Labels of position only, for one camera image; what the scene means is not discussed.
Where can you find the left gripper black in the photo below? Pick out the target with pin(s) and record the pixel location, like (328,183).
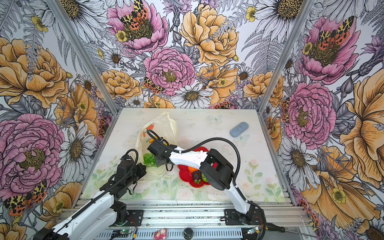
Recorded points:
(141,169)

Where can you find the grey-blue oval case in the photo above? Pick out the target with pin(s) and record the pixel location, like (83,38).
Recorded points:
(239,129)

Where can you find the black round knob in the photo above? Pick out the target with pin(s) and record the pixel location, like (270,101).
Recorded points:
(188,233)

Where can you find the dark brown fruit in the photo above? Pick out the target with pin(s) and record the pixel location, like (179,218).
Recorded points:
(197,177)

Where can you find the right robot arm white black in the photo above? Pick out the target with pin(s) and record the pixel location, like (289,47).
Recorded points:
(219,173)

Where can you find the yellow banana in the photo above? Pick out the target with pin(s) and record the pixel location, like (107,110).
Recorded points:
(165,142)

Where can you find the aluminium corner post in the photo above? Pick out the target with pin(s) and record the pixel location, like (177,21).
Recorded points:
(292,37)
(69,29)

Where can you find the red flower-shaped plate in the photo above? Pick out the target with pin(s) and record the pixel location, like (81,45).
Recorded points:
(186,177)

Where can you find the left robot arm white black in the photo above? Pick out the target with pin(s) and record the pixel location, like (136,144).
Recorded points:
(104,210)

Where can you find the pink white small object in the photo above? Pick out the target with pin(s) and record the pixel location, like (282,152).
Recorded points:
(160,234)

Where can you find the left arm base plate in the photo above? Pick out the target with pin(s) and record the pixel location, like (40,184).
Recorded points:
(129,218)

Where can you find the left aluminium corner post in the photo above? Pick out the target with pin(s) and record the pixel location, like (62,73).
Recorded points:
(69,29)

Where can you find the green grapes bunch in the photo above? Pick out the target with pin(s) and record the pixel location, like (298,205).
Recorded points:
(149,160)

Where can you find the aluminium rail frame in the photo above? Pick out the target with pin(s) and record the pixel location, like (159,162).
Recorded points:
(178,215)

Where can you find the cream plastic bag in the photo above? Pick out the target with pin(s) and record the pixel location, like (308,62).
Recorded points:
(163,127)

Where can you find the right aluminium corner post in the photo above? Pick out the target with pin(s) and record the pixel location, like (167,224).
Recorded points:
(292,37)

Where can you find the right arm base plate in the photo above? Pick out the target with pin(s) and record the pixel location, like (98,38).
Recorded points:
(233,218)

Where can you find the orange fake fruit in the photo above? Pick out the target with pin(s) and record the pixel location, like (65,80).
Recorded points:
(191,170)

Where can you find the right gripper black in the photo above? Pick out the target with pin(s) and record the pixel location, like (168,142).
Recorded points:
(158,162)

